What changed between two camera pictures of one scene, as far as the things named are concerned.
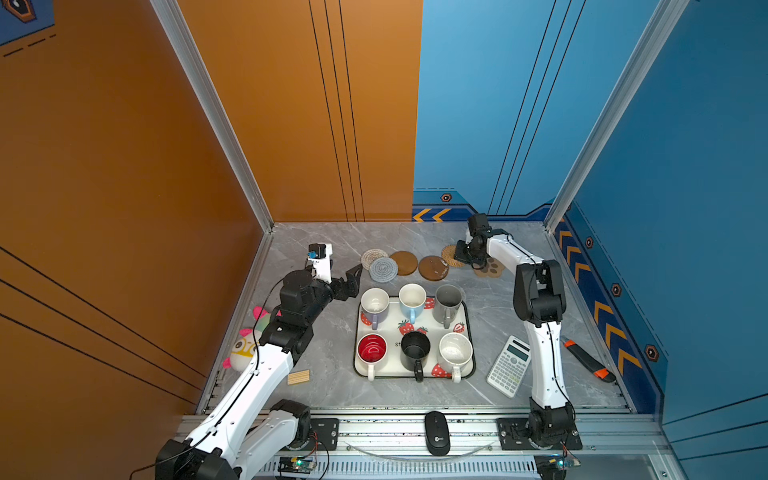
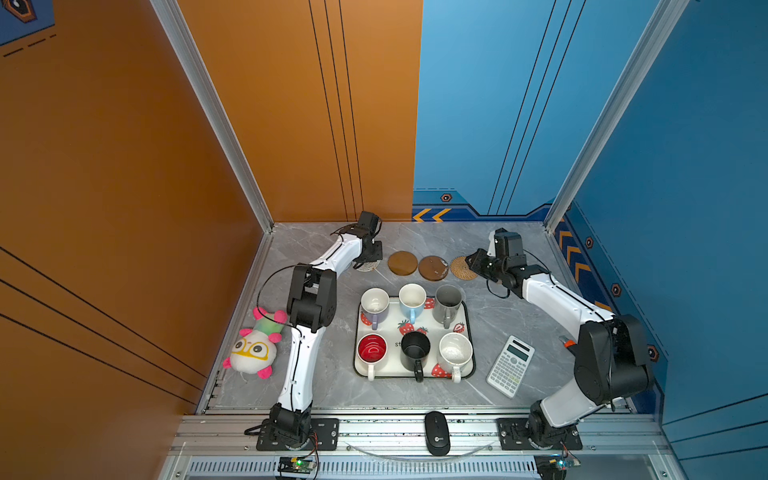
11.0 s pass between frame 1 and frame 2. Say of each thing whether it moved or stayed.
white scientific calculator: stayed
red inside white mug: stayed
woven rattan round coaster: moved
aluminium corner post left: stayed
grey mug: stayed
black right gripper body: moved
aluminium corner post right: stayed
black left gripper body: moved
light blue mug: stayed
